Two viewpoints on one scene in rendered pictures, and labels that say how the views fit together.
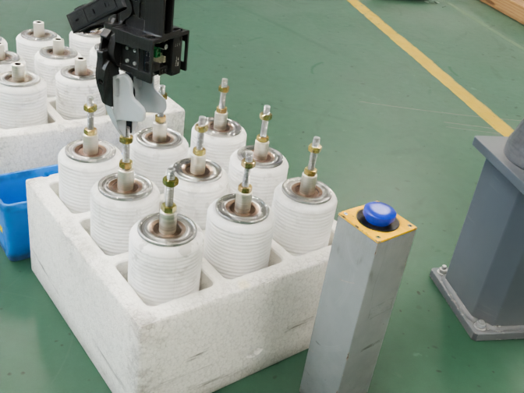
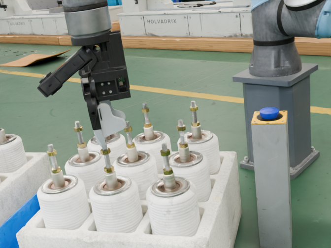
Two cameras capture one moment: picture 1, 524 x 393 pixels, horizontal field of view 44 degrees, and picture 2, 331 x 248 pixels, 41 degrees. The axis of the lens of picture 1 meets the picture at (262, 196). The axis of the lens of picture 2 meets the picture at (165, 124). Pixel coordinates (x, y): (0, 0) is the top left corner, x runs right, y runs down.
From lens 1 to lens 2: 0.48 m
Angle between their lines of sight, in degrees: 29
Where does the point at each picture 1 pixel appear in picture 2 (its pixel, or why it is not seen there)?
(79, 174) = (68, 200)
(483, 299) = not seen: hidden behind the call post
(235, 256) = (201, 186)
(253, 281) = (218, 194)
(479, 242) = not seen: hidden behind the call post
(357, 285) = (281, 155)
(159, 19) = (120, 55)
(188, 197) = (143, 174)
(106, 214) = (118, 206)
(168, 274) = (191, 209)
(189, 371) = not seen: outside the picture
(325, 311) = (263, 186)
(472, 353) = (299, 184)
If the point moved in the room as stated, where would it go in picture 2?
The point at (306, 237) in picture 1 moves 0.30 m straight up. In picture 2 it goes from (215, 161) to (201, 31)
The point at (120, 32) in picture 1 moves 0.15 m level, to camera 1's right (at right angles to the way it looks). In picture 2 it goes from (98, 74) to (171, 54)
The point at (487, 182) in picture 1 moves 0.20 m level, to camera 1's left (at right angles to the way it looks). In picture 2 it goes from (253, 95) to (199, 115)
